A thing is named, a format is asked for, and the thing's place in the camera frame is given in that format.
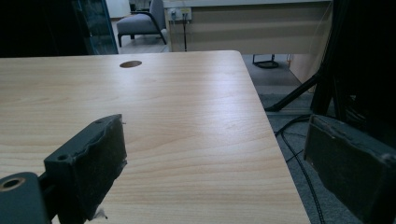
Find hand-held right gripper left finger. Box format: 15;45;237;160
43;114;128;224

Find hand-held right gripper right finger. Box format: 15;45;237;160
304;114;396;224

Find black tripod stand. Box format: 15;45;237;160
264;0;396;147

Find dark round table grommet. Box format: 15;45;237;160
119;60;143;69

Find black metal chair base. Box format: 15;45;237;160
251;53;280;70

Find dark glass cabinet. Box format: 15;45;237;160
69;0;120;56

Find grey armchair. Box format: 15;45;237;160
116;0;168;48

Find light wooden counter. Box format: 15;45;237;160
163;0;333;85

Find black floor cable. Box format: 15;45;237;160
275;114;326;224

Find black power cable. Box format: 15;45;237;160
182;19;188;52

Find white wall socket panel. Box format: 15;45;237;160
167;7;192;22

